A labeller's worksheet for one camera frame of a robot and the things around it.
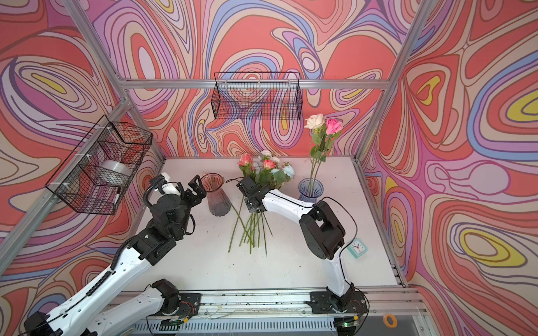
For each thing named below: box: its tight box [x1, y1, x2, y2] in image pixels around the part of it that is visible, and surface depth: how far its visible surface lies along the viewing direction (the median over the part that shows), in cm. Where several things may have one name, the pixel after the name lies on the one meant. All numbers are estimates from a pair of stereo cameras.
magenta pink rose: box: [312, 119, 343, 196], surface depth 72 cm
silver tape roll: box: [99, 159, 134, 177], surface depth 75 cm
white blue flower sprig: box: [259, 149, 295, 189], surface depth 105 cm
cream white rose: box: [304, 113, 326, 196], surface depth 78 cm
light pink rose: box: [308, 132, 335, 197], surface depth 80 cm
